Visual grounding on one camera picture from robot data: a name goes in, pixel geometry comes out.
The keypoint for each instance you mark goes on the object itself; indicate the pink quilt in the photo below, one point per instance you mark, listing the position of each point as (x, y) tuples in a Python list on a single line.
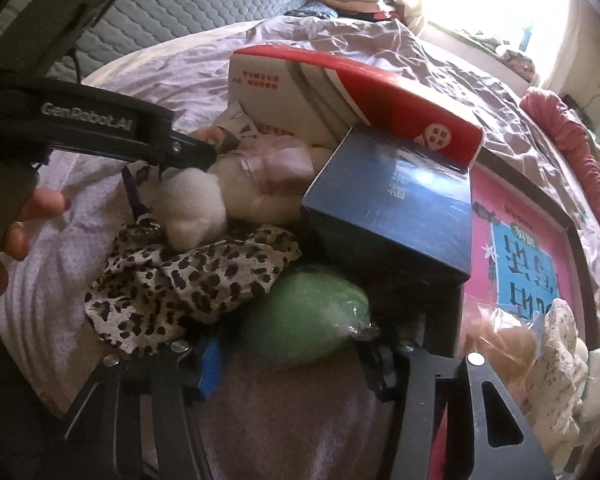
[(580, 160)]

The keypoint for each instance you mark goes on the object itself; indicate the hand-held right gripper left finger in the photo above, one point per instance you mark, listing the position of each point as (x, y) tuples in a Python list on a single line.
[(210, 367)]

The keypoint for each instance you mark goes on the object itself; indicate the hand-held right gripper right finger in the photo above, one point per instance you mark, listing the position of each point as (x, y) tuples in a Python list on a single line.
[(382, 375)]

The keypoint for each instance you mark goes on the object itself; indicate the green soft item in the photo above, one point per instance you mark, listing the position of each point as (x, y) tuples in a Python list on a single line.
[(305, 320)]

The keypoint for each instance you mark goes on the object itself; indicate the lavender bedsheet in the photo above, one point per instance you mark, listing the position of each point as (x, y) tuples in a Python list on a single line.
[(280, 410)]

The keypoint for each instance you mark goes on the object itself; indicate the white printed paper packet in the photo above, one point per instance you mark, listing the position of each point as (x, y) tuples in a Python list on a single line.
[(235, 122)]

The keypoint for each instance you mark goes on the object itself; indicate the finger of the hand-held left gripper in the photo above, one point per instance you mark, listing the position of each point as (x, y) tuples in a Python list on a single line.
[(190, 150)]

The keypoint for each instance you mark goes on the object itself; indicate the orange soft item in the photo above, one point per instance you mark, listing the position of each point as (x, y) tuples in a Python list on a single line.
[(500, 345)]

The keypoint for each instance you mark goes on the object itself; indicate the person's left hand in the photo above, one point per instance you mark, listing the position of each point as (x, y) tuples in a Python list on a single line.
[(45, 202)]

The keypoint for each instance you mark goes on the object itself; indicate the clothes on windowsill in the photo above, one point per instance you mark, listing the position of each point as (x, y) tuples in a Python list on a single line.
[(510, 57)]

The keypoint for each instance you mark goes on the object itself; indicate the red and white box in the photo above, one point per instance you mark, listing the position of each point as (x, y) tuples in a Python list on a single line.
[(290, 90)]

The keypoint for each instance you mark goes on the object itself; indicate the pink box with black frame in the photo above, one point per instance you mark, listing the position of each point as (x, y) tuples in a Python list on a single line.
[(525, 260)]

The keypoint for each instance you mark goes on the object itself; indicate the leopard print cloth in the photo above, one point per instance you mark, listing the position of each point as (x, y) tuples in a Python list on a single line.
[(180, 280)]

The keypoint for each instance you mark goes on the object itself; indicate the dark blue box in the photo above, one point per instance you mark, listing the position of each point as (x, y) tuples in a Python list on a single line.
[(395, 210)]

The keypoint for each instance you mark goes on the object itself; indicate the white fluffy plush ball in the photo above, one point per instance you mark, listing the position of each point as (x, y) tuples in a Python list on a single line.
[(190, 205)]

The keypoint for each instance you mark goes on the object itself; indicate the grey quilted headboard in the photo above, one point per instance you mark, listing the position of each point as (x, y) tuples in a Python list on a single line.
[(180, 5)]

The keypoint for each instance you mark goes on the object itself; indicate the white floral cloth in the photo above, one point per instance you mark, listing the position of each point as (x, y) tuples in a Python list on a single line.
[(555, 385)]

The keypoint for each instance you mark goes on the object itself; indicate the pink plush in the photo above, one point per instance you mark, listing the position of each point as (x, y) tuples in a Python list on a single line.
[(280, 165)]

